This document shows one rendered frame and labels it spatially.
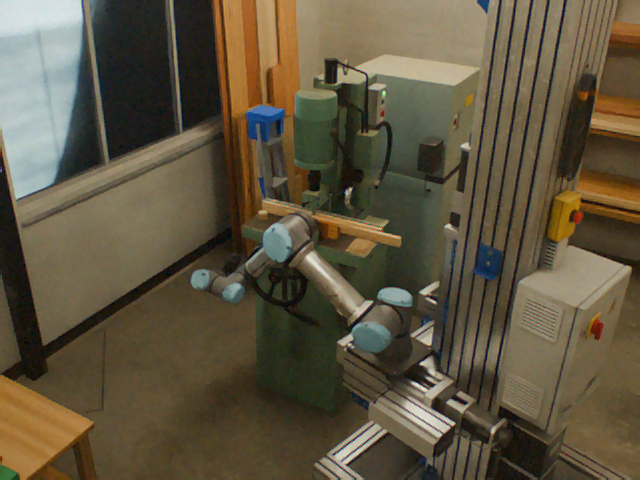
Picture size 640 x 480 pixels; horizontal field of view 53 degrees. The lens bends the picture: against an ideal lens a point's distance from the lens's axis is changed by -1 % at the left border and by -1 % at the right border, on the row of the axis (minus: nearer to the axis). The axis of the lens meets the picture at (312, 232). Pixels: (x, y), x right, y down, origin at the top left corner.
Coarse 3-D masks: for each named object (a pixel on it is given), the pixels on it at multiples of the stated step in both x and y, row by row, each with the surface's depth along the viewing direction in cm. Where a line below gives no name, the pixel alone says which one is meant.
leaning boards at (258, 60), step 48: (240, 0) 392; (288, 0) 437; (240, 48) 401; (288, 48) 448; (240, 96) 411; (288, 96) 460; (240, 144) 413; (288, 144) 441; (240, 192) 432; (240, 240) 449
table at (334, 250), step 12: (276, 216) 302; (252, 228) 291; (264, 228) 291; (324, 240) 282; (336, 240) 282; (348, 240) 282; (372, 240) 282; (324, 252) 277; (336, 252) 275; (348, 252) 273; (372, 252) 277; (348, 264) 274; (360, 264) 271
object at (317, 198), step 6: (324, 186) 291; (306, 192) 285; (312, 192) 285; (318, 192) 285; (324, 192) 289; (306, 198) 285; (312, 198) 283; (318, 198) 284; (324, 198) 290; (312, 204) 284; (318, 204) 285
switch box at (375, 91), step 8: (368, 88) 285; (376, 88) 285; (384, 88) 288; (368, 96) 286; (376, 96) 285; (384, 96) 291; (368, 104) 288; (376, 104) 286; (384, 104) 293; (368, 112) 289; (376, 112) 288; (384, 112) 296; (368, 120) 291; (376, 120) 289
